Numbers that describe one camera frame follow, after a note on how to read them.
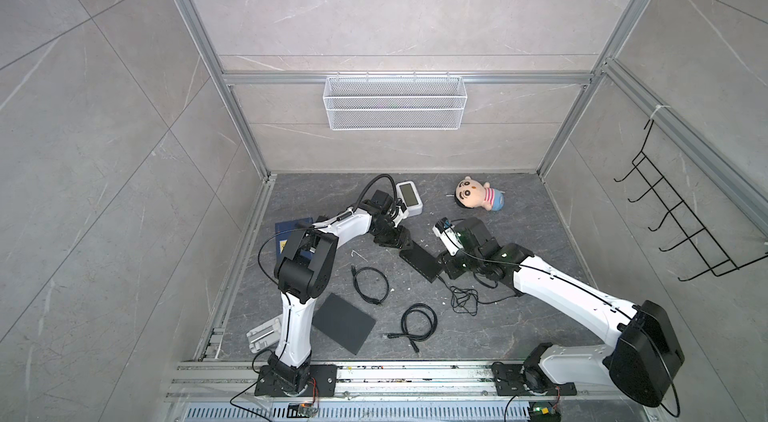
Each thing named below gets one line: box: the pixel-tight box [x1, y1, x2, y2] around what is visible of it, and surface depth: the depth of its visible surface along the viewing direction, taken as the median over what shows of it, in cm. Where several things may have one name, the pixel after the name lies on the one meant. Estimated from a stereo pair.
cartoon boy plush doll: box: [454, 176, 505, 211], surface depth 106 cm
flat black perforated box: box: [312, 292, 377, 355], surface depth 84 cm
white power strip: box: [246, 314, 283, 353], surface depth 80 cm
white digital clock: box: [396, 180, 424, 217], surface depth 109 cm
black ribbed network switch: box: [399, 240, 444, 283], surface depth 97 cm
